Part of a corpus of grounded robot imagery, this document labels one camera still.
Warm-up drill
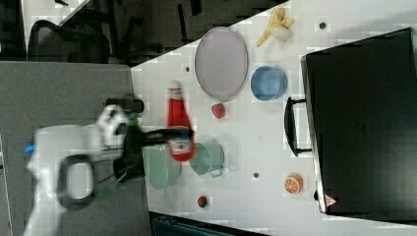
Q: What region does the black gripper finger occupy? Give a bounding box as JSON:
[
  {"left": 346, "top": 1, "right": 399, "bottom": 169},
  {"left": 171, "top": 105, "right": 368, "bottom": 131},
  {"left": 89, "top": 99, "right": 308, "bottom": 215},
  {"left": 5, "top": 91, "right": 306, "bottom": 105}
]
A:
[{"left": 141, "top": 128, "right": 194, "bottom": 147}]

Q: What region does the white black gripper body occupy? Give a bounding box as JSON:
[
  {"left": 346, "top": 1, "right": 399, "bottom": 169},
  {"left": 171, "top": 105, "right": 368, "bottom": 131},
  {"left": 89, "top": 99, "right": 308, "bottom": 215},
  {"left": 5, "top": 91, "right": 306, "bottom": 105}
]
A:
[{"left": 95, "top": 104, "right": 145, "bottom": 181}]

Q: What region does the red felt ketchup bottle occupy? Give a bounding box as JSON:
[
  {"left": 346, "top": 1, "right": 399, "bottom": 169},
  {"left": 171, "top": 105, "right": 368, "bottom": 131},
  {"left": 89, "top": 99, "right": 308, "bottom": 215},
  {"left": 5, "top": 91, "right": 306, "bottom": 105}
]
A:
[{"left": 166, "top": 81, "right": 196, "bottom": 161}]

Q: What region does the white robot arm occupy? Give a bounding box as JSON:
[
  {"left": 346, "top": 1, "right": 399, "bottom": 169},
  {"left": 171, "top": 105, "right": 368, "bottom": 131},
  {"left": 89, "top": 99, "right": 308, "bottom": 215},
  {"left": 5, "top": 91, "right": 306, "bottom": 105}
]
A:
[{"left": 23, "top": 103, "right": 194, "bottom": 236}]

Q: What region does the green mug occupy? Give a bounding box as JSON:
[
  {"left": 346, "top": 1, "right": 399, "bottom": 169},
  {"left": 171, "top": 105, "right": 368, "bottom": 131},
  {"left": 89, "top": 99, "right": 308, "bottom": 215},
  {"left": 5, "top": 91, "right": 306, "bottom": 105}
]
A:
[{"left": 190, "top": 140, "right": 225, "bottom": 178}]

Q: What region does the red felt strawberry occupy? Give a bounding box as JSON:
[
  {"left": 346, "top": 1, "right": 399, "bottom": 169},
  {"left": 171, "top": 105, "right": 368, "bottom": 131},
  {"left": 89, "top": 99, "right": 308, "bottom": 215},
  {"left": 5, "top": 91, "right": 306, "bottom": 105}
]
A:
[{"left": 211, "top": 103, "right": 226, "bottom": 119}]

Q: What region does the small dark strawberry toy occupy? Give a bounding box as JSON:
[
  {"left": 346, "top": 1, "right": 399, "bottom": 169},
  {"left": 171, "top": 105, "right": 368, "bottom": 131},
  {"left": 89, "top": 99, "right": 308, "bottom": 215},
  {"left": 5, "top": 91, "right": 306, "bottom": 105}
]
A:
[{"left": 197, "top": 196, "right": 209, "bottom": 208}]

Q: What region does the pink oval plate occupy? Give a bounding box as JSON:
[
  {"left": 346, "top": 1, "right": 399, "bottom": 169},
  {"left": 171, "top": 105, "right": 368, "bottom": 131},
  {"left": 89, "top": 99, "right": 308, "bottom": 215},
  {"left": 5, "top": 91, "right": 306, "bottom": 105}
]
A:
[{"left": 195, "top": 27, "right": 248, "bottom": 102}]

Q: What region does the black office chair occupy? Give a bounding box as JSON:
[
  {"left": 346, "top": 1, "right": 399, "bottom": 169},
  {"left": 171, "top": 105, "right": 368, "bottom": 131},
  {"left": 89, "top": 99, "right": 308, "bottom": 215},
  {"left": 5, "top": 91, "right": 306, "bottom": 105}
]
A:
[{"left": 28, "top": 20, "right": 110, "bottom": 64}]

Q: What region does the blue bowl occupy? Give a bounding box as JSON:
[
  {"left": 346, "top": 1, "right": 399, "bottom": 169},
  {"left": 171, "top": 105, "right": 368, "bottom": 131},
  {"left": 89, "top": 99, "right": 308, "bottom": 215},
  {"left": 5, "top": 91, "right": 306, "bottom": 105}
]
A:
[{"left": 251, "top": 66, "right": 288, "bottom": 101}]

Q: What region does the orange slice toy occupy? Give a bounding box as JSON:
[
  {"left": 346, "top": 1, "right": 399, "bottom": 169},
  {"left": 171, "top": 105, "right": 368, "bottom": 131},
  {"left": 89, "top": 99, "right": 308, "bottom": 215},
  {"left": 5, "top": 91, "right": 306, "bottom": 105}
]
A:
[{"left": 284, "top": 173, "right": 304, "bottom": 195}]

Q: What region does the peeled felt banana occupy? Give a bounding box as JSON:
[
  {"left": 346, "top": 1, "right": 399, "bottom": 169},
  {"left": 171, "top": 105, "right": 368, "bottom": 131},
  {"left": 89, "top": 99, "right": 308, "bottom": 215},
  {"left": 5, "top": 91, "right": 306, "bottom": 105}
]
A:
[{"left": 256, "top": 6, "right": 294, "bottom": 47}]

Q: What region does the black toaster oven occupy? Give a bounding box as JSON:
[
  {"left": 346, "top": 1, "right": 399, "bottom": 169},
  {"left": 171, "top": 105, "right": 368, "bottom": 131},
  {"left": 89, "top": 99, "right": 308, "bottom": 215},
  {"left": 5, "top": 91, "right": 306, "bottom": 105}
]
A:
[{"left": 300, "top": 28, "right": 417, "bottom": 225}]

